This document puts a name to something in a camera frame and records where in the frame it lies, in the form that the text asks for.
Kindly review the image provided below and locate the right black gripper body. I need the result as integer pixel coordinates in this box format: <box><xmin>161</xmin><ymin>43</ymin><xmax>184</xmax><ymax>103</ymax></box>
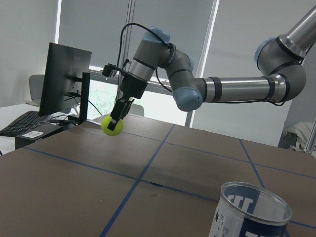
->
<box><xmin>119</xmin><ymin>76</ymin><xmax>148</xmax><ymax>99</ymax></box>

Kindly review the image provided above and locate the black power adapter box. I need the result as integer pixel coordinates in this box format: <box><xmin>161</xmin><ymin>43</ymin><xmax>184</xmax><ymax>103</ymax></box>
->
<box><xmin>15</xmin><ymin>123</ymin><xmax>63</xmax><ymax>150</ymax></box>

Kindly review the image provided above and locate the clear tennis ball tube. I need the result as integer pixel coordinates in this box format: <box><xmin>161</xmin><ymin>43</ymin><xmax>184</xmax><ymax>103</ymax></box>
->
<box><xmin>209</xmin><ymin>182</ymin><xmax>292</xmax><ymax>237</ymax></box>

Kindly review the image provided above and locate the white cloth pile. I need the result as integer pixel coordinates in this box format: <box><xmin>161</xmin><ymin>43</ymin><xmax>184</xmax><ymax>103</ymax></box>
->
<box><xmin>282</xmin><ymin>122</ymin><xmax>316</xmax><ymax>157</ymax></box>

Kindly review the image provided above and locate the grey chair behind monitor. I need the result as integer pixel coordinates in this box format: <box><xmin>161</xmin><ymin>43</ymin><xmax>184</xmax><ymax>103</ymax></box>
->
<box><xmin>25</xmin><ymin>75</ymin><xmax>44</xmax><ymax>107</ymax></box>

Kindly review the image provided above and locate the white chair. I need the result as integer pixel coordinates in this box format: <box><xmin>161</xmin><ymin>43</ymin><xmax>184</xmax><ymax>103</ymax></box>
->
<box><xmin>128</xmin><ymin>104</ymin><xmax>144</xmax><ymax>117</ymax></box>

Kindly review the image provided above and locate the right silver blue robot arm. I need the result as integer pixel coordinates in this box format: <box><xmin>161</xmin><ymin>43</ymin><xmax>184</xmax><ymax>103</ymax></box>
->
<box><xmin>101</xmin><ymin>8</ymin><xmax>316</xmax><ymax>136</ymax></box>

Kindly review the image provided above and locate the black computer monitor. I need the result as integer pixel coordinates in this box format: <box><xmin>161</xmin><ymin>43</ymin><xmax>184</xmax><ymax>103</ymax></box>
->
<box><xmin>39</xmin><ymin>42</ymin><xmax>92</xmax><ymax>123</ymax></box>

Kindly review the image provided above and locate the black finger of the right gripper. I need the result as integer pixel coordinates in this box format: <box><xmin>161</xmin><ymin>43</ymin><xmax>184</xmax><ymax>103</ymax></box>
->
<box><xmin>110</xmin><ymin>96</ymin><xmax>135</xmax><ymax>122</ymax></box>

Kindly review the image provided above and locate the yellow tennis ball plain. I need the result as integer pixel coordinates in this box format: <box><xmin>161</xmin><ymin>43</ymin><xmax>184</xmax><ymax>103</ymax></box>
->
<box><xmin>101</xmin><ymin>116</ymin><xmax>124</xmax><ymax>136</ymax></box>

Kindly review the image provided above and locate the black keyboard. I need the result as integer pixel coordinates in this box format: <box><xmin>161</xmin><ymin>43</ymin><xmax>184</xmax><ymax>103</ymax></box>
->
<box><xmin>0</xmin><ymin>111</ymin><xmax>51</xmax><ymax>137</ymax></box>

